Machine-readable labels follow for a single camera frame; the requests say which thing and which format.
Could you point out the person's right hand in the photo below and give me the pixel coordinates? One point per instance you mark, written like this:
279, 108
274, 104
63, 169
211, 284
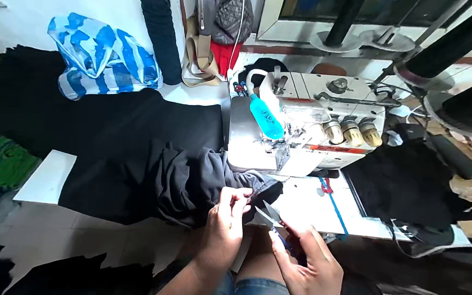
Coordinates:
316, 266

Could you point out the person's left hand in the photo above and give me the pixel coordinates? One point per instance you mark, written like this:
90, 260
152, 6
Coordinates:
224, 233

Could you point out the person's right index finger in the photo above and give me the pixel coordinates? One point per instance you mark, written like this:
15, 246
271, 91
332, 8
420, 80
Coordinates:
306, 237

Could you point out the person's right thumb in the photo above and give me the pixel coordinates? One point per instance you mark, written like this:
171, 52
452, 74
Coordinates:
279, 248

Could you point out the person's left index finger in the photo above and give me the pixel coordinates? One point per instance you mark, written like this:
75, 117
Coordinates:
227, 197

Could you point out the person's left thumb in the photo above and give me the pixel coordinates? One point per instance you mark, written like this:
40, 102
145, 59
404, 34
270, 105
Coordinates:
238, 213

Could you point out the dark grey gathered garment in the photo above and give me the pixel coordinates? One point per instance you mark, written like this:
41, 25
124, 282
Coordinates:
191, 184

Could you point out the person's left forearm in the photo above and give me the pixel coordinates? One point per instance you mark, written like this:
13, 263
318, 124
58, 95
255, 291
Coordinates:
193, 278

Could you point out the person's legs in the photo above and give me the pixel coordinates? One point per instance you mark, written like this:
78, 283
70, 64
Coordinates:
260, 262

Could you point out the turquoise lamp with white neck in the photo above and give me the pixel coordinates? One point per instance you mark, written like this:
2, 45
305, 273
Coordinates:
266, 117

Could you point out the white overlock sewing machine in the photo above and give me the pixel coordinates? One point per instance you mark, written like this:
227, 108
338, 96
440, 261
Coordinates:
305, 119

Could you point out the pile of black fabric pieces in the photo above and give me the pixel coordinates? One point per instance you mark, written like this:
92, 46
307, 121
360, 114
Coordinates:
408, 180

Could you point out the large black fabric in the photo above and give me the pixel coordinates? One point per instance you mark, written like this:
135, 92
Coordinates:
109, 135

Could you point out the red cloth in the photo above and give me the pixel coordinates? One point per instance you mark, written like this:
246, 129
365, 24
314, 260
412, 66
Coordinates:
223, 57

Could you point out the black jagged cloth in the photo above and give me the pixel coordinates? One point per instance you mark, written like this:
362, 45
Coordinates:
84, 276

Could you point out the brown round object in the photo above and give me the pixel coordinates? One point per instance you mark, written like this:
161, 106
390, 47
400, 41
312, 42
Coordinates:
329, 69

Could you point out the black fabric roll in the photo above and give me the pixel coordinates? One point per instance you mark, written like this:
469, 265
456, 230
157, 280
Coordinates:
162, 41

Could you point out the grey quilted bag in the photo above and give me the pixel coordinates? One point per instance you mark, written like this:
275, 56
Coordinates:
232, 20

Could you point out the metal thread stand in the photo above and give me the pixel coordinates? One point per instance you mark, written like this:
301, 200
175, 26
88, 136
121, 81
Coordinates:
387, 67

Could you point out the blue white striped plastic bag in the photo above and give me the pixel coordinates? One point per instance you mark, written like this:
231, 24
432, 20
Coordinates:
100, 57

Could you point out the black thread cone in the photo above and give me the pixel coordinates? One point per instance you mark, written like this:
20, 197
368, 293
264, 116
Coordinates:
445, 45
343, 22
471, 108

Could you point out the pile of green cloth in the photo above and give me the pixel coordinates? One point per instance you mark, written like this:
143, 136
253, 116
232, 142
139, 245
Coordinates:
2, 157

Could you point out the window with white frame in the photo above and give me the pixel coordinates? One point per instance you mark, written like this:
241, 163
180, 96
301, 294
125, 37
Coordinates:
268, 24

